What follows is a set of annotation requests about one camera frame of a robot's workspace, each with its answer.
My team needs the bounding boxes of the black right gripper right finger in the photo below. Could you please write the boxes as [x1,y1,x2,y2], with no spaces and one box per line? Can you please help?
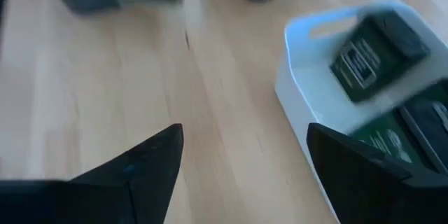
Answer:
[306,122,448,224]

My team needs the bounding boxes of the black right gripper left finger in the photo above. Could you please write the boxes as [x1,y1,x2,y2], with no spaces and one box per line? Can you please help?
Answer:
[0,122,185,224]

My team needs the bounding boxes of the black spice tin green label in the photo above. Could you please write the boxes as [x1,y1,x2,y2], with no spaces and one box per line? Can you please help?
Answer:
[329,8,432,104]
[349,110,426,169]
[397,80,448,178]

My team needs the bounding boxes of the white plastic bin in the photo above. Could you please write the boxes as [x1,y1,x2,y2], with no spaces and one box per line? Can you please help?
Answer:
[274,0,448,223]

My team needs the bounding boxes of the black aluminium table frame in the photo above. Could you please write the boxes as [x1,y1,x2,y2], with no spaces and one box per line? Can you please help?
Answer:
[0,0,8,55]

